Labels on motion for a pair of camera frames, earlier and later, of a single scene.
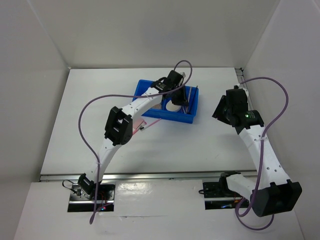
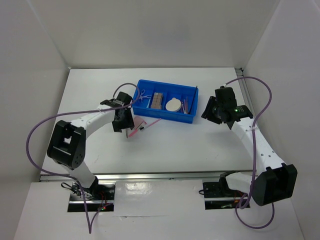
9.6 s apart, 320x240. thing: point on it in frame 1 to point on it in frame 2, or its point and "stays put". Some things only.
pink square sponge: (137, 122) stays put
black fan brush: (190, 108) stays put
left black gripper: (182, 101) to (128, 123)
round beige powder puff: (171, 107) stays put
